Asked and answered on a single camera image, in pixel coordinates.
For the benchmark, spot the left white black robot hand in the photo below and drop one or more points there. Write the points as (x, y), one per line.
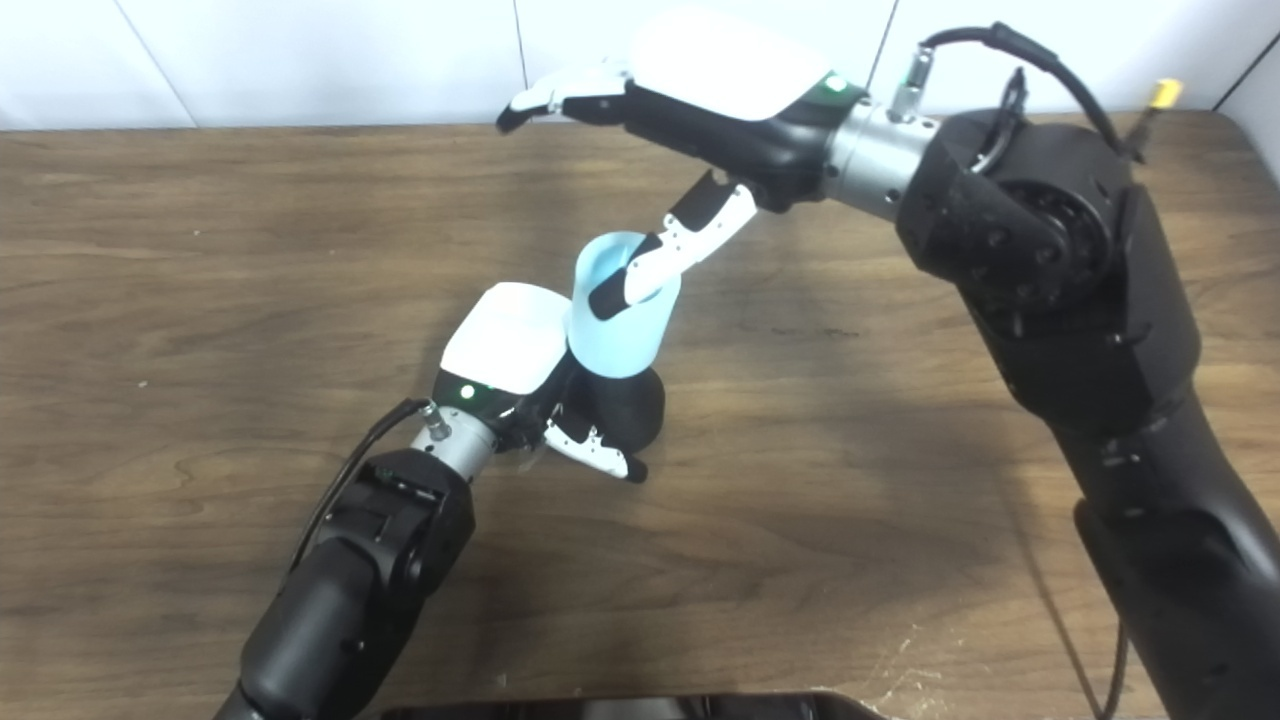
(505, 335)

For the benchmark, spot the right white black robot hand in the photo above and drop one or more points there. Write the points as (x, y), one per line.
(730, 90)

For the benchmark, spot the black funnel-shaped nozzle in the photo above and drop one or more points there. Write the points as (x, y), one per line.
(630, 410)

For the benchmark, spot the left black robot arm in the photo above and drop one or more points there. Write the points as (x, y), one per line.
(350, 590)

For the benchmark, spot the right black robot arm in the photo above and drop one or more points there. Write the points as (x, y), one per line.
(1080, 300)

